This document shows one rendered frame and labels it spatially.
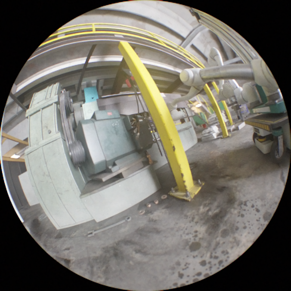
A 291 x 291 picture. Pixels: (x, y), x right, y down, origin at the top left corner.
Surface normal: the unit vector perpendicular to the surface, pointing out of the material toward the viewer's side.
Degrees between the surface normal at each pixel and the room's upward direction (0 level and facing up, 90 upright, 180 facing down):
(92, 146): 90
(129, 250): 0
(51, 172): 90
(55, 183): 90
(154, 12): 171
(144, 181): 90
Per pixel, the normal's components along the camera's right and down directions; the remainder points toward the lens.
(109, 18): 0.43, 0.90
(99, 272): -0.37, -0.93
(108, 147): 0.70, -0.26
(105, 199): 0.45, -0.16
